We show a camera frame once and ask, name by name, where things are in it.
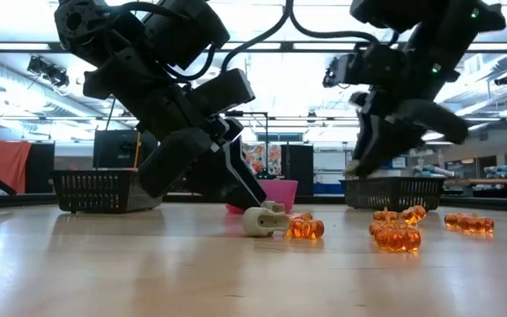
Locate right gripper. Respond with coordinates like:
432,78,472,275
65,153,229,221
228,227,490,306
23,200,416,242
352,83,470,177

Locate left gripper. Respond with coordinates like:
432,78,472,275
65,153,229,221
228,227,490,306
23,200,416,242
82,47,246,203

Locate beige toy skull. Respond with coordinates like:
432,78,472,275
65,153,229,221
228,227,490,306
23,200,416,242
344,158,363,176
241,206,290,238

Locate small orange pill bottle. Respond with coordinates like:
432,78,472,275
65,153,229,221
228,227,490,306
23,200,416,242
400,204,428,225

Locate orange pill bottle cluster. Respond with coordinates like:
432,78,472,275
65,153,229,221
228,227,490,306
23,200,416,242
372,224,423,254

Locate black plastic slotted basket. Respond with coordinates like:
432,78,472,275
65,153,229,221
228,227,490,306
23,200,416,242
340,176,447,213
50,169,163,214

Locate blue storage bins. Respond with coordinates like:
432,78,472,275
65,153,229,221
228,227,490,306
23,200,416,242
378,157,408,170

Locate colourful patchwork quilt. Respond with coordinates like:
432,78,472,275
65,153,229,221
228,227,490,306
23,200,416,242
240,143,283,177

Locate pink plastic bowl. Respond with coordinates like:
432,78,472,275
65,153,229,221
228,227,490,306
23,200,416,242
226,179,299,216

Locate black cabinet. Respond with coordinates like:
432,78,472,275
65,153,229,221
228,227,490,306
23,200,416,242
281,144,315,197

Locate black monitor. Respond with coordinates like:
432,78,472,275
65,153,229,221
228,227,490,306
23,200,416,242
92,129,160,170

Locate wooden work table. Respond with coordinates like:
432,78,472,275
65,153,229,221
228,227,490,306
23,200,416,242
445,177,507,199

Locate red cloth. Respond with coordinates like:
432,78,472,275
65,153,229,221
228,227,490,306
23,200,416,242
0,140,33,195

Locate yellow hanging cord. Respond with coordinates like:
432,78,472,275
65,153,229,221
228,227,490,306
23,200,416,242
132,131,143,171

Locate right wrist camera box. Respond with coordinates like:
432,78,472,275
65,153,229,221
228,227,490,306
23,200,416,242
348,43,408,87

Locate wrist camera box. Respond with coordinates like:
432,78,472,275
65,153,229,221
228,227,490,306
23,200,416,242
190,68,257,116
348,43,408,87

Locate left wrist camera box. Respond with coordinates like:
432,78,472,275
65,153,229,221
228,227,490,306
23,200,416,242
190,68,257,116

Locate black ceiling camera with cable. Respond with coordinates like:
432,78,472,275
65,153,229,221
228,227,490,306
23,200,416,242
322,55,352,89

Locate black hanging cable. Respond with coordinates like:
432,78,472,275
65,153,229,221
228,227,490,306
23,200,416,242
105,99,117,131

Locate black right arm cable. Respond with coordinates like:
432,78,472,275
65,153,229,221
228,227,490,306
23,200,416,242
288,6,402,48

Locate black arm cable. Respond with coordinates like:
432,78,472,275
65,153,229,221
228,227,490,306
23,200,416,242
220,0,294,74
288,6,402,48

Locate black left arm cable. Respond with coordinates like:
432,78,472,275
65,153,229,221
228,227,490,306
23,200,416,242
220,0,294,74

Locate black ceiling rail device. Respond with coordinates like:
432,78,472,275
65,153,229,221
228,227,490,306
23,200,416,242
26,55,70,88

